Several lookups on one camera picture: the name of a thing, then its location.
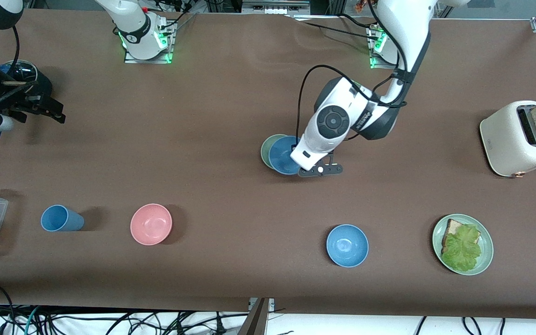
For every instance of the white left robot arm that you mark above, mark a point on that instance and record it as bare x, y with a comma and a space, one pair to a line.
333, 121

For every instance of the brown table cover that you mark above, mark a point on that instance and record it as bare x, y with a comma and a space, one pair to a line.
203, 102

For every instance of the green lettuce leaf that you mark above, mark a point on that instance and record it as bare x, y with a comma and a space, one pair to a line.
463, 249

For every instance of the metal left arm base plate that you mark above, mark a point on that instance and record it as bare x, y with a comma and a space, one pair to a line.
375, 65

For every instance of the blue bowl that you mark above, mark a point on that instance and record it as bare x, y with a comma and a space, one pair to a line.
281, 156
347, 245

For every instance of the green plate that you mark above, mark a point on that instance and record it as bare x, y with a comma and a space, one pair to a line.
486, 249

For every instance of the blue plastic cup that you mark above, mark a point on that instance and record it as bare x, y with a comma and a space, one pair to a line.
61, 218

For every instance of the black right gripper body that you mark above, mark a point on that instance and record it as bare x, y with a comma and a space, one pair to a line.
27, 96

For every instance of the grey electronics box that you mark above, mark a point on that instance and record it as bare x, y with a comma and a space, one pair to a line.
275, 7

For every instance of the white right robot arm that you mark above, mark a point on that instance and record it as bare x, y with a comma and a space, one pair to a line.
133, 28

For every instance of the cream white toaster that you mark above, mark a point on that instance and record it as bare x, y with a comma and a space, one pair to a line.
505, 139

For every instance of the white bread slice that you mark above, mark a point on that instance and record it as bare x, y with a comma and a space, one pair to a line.
453, 229

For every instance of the aluminium frame post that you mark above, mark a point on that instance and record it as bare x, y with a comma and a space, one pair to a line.
258, 318

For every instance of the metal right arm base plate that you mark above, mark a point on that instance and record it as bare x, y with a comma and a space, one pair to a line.
170, 44

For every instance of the green bowl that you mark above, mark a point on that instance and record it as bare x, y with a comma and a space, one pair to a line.
267, 150

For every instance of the pink bowl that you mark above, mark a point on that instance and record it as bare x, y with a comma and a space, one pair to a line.
150, 224

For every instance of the glass pot lid blue knob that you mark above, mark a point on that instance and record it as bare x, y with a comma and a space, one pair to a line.
26, 72

